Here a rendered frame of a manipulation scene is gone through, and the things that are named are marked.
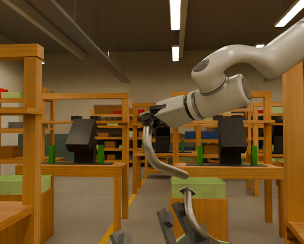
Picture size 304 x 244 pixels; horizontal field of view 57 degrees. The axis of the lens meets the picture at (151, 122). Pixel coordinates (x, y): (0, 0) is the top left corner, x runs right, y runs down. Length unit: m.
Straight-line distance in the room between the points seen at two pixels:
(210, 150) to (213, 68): 7.63
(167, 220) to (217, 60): 0.47
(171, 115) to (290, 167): 1.10
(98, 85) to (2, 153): 6.45
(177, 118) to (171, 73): 10.66
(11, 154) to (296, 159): 5.27
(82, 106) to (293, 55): 11.34
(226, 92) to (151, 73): 10.81
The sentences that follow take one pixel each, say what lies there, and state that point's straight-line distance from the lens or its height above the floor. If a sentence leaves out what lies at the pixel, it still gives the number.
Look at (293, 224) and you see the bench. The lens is 1.79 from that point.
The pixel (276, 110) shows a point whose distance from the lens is 11.25.
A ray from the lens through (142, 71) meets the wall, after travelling 11.58.
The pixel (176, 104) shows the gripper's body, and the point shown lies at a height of 1.46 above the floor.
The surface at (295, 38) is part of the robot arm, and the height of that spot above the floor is 1.61.
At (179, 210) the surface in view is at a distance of 1.05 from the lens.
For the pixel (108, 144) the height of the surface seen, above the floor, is 0.87.
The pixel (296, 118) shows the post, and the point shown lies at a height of 1.46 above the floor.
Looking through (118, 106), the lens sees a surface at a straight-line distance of 11.51.
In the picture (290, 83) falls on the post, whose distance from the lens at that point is 1.80.
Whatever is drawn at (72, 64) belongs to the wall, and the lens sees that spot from 12.33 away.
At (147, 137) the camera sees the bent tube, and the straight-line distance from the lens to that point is 0.87.
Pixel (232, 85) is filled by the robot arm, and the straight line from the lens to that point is 0.74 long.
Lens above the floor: 1.39
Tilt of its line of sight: 2 degrees up
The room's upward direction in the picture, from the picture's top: straight up
